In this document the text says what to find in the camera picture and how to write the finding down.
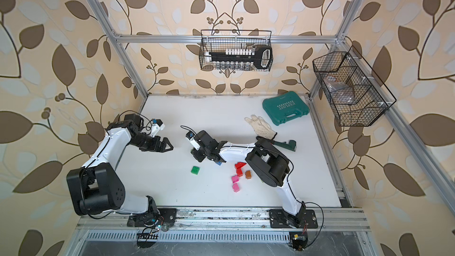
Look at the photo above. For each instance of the orange brown lego brick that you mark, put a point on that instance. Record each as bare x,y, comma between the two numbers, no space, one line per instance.
248,175

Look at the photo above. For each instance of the black pipe wrench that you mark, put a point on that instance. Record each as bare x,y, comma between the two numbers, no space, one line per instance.
290,145

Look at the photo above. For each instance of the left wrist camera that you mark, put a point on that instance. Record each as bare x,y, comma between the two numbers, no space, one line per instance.
155,126

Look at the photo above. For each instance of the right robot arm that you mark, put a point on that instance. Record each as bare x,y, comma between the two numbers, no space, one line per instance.
267,162

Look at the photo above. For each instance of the right wire basket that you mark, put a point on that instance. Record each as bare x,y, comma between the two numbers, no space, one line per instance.
354,90

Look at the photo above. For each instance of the pink lego brick lower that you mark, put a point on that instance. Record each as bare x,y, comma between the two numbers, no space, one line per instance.
235,187

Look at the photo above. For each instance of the back wire basket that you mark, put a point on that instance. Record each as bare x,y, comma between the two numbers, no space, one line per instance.
221,39

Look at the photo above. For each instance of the wire basket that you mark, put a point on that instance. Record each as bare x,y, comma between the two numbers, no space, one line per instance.
354,90
221,39

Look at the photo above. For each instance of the black socket holder set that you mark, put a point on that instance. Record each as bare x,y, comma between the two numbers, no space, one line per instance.
256,58

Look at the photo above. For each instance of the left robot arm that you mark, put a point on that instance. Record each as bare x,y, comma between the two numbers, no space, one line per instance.
96,188

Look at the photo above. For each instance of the white work glove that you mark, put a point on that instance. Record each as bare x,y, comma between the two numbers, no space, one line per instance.
261,127

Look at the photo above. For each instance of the plastic bag in basket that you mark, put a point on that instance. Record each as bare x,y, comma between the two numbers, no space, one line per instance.
341,93

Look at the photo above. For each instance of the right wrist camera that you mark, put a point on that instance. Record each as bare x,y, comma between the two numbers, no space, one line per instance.
193,139

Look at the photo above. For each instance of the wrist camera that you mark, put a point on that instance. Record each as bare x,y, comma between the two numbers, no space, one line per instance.
193,139
155,126

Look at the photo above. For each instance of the pink lego brick upper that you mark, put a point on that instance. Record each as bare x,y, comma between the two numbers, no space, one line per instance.
235,179

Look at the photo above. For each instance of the dark green lego brick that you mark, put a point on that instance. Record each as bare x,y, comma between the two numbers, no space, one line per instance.
195,170

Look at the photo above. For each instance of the green plastic tool case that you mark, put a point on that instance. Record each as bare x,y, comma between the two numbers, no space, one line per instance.
284,108

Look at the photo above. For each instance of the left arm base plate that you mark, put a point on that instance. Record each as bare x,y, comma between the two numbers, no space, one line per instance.
162,216

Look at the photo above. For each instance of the pink lego brick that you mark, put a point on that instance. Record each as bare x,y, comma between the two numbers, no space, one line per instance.
235,179
235,187

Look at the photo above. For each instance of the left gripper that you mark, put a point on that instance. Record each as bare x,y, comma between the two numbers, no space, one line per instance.
153,147

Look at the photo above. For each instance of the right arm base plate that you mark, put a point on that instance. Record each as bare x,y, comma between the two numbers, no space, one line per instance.
279,219

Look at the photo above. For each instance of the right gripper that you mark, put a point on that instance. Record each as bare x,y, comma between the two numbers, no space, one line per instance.
196,153

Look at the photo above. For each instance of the red long lego brick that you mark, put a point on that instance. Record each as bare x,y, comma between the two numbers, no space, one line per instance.
240,165

